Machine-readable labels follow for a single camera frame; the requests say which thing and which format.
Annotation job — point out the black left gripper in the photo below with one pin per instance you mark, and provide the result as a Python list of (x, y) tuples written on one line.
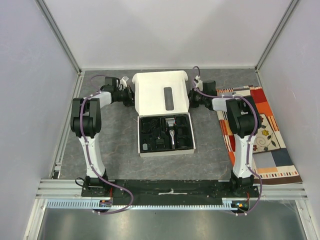
[(130, 100)]

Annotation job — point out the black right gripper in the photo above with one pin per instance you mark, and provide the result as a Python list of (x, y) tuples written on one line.
[(192, 96)]

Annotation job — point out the silver black hair clipper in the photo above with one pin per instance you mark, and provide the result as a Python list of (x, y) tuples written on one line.
[(170, 126)]

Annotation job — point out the small oil bottle black cap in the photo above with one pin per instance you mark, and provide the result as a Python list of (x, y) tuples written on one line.
[(145, 146)]

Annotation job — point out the black comb guard attachment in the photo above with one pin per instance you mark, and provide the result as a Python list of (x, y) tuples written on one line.
[(160, 143)]

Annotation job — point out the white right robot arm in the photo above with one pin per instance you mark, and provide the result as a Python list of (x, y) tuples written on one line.
[(243, 120)]

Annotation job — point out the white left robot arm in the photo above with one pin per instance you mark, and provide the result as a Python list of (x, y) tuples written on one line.
[(86, 123)]

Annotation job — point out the colourful patchwork cloth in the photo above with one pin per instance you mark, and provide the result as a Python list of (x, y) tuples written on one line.
[(271, 160)]

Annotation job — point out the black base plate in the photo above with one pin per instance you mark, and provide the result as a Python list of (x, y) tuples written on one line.
[(170, 188)]

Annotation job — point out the grey slotted cable duct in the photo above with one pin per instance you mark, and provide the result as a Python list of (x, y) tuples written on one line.
[(90, 204)]

